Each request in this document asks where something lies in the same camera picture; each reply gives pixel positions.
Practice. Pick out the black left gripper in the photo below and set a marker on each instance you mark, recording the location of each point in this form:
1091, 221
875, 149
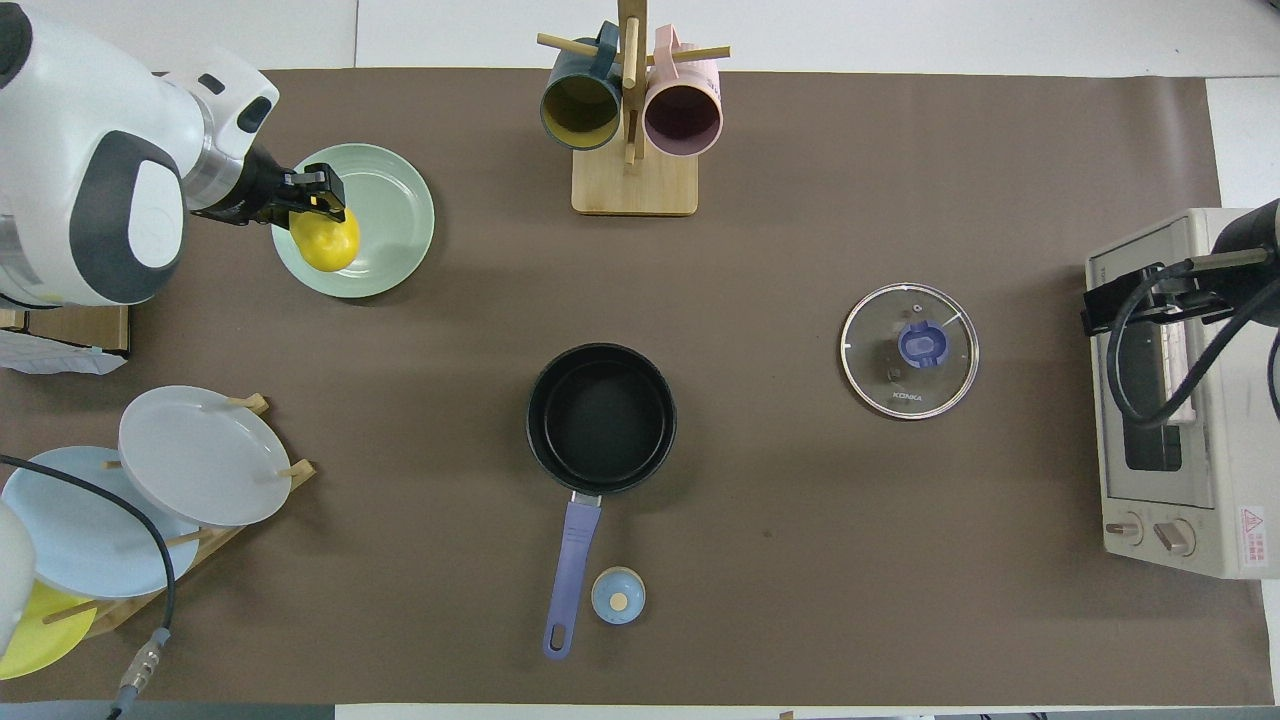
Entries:
315, 185

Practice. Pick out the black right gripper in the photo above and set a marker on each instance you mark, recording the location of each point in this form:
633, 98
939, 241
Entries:
1150, 295

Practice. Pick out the glass pot lid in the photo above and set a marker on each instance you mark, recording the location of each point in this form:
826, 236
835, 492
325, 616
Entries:
900, 385

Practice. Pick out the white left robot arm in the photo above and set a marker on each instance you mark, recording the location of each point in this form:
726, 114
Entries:
80, 150

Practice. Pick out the mint green plate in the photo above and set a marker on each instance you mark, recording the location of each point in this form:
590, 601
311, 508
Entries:
395, 220

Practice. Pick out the grey plate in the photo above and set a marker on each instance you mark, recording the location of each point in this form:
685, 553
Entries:
200, 455

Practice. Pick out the wooden plate rack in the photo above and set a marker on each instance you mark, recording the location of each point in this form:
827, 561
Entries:
250, 510

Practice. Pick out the light blue plate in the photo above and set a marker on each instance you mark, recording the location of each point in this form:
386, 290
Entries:
90, 545

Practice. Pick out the yellow plate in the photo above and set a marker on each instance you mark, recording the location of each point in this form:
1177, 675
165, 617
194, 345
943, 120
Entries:
55, 645

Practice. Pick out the beige toaster oven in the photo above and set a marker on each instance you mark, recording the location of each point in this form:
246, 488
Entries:
1240, 450

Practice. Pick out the dark teal mug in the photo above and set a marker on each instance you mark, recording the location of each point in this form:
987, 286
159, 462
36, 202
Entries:
580, 105

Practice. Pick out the white crumpled paper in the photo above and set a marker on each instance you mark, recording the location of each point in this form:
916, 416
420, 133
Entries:
60, 360

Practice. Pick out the wooden mug tree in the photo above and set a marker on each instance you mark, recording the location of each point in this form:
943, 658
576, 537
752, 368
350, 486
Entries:
635, 185

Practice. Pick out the dark blue saucepan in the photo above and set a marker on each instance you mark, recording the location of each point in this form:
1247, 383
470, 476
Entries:
600, 415

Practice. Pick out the brown table mat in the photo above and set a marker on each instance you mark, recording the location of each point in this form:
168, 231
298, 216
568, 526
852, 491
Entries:
800, 550

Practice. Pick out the pink ribbed mug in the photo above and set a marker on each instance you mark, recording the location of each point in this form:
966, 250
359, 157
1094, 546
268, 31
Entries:
683, 115

